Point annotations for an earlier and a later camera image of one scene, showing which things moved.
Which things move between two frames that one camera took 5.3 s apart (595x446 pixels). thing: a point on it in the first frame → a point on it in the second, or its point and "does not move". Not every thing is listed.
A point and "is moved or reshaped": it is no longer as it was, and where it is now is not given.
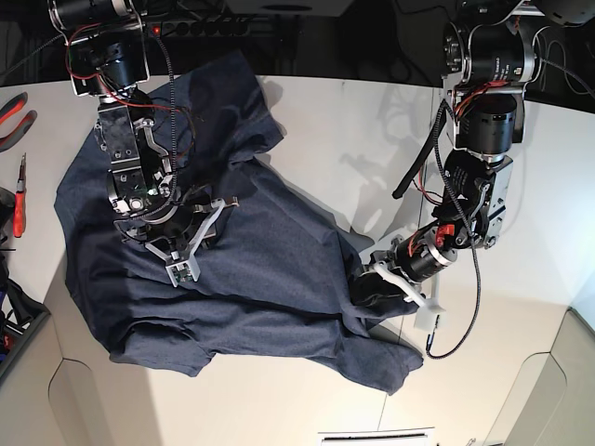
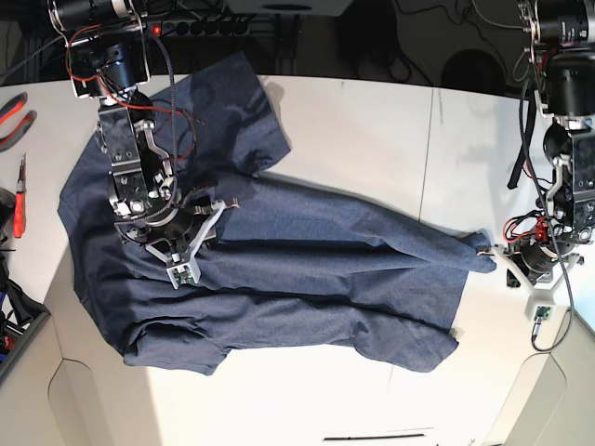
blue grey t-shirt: (277, 284) is moved or reshaped
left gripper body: (177, 233) does not move
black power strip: (199, 28) does not move
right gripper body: (414, 260) → (537, 268)
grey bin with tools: (20, 314) does not move
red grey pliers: (10, 109) does not move
